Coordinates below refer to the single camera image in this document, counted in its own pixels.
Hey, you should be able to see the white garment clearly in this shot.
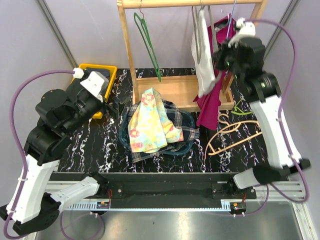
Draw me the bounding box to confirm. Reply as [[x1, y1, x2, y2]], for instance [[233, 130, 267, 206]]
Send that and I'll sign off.
[[191, 10, 217, 98]]

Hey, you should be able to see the magenta skirt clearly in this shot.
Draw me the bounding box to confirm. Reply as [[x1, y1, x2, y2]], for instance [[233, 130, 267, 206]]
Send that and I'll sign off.
[[193, 13, 235, 131]]

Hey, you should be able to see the floral pastel garment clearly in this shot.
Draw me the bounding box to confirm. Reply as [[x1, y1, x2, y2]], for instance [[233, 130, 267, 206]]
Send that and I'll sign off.
[[128, 88, 184, 153]]

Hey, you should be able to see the lime green hanger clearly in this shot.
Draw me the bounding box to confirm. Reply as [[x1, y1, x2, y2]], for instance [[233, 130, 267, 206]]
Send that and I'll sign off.
[[230, 99, 253, 116]]

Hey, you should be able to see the blue hanger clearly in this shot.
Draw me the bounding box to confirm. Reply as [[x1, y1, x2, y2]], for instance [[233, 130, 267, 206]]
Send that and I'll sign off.
[[226, 0, 237, 40]]

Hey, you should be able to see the beige plastic hanger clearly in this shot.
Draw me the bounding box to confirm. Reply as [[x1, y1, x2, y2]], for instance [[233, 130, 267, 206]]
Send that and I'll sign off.
[[204, 113, 262, 159]]

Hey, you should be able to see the grey hanger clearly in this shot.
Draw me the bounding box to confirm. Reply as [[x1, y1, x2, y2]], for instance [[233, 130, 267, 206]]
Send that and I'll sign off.
[[191, 4, 219, 64]]

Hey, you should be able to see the navy plaid skirt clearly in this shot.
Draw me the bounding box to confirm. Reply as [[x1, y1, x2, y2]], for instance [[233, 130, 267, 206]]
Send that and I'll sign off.
[[124, 98, 201, 164]]

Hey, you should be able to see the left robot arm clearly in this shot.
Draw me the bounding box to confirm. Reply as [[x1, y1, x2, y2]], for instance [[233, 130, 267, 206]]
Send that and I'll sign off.
[[0, 88, 129, 238]]

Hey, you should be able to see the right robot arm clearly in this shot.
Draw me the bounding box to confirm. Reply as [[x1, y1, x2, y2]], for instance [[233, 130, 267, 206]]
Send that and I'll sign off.
[[212, 37, 311, 199]]

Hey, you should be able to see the dark green hanger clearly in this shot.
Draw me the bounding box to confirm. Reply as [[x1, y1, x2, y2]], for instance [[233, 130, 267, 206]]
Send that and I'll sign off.
[[133, 0, 162, 82]]

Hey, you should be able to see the yellow plastic bin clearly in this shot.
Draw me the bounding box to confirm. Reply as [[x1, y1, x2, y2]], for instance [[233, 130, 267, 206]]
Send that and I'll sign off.
[[66, 63, 117, 119]]

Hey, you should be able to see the blue folded cloth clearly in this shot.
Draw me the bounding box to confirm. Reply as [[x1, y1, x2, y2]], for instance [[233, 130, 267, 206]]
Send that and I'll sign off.
[[83, 67, 110, 79]]

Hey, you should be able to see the wooden clothes rack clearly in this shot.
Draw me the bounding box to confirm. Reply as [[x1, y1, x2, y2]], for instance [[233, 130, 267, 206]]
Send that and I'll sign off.
[[116, 0, 269, 114]]

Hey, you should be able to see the teal plastic basin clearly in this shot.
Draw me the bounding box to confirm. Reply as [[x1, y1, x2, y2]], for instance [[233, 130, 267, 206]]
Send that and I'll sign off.
[[118, 104, 196, 157]]

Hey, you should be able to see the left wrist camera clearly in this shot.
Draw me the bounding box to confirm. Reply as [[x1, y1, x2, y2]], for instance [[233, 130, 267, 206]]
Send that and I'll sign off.
[[80, 71, 110, 102]]

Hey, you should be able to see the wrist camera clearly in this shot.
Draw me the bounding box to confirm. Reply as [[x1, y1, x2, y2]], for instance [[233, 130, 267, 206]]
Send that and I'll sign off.
[[80, 71, 110, 102], [228, 17, 256, 48]]

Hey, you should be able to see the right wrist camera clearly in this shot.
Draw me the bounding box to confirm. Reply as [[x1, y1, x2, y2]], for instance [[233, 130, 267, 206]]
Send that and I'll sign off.
[[228, 17, 256, 48]]

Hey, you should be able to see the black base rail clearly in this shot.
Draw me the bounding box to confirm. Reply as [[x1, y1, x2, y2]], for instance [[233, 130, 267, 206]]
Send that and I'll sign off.
[[53, 171, 292, 210]]

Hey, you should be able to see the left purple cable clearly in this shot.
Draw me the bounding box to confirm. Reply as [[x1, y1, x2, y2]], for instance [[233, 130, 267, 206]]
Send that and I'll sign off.
[[0, 69, 108, 239]]

